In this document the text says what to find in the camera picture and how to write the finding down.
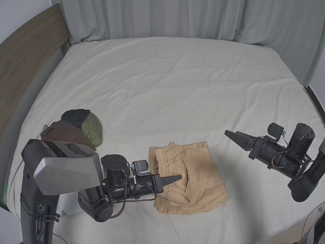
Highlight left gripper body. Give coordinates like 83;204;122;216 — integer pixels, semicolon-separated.
126;173;165;198

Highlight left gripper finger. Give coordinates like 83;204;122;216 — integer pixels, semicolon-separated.
160;174;183;188

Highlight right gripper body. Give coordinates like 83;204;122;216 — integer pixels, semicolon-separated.
248;136;288;167

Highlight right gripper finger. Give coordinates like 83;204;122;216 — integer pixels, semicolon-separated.
235;130;257;141
224;130;254;152

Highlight tan shorts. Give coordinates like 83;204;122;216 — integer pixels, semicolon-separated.
149;141;229;215

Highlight bed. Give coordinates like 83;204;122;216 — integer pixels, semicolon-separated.
0;4;325;244

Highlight green garment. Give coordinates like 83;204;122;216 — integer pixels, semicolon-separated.
81;111;104;148

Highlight white garment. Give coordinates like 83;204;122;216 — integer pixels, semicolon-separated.
59;192;82;216

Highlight brown garment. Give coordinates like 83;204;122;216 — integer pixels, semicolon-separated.
40;120;97;152

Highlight black garment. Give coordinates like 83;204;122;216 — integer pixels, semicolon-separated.
62;109;91;131

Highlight pale green curtain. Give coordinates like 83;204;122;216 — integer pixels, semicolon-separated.
48;0;325;86

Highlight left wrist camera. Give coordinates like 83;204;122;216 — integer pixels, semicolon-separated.
131;160;150;178

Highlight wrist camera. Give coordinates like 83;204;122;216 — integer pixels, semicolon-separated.
264;123;285;144
131;160;150;178

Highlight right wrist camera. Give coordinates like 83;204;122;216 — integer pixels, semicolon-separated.
264;123;285;144

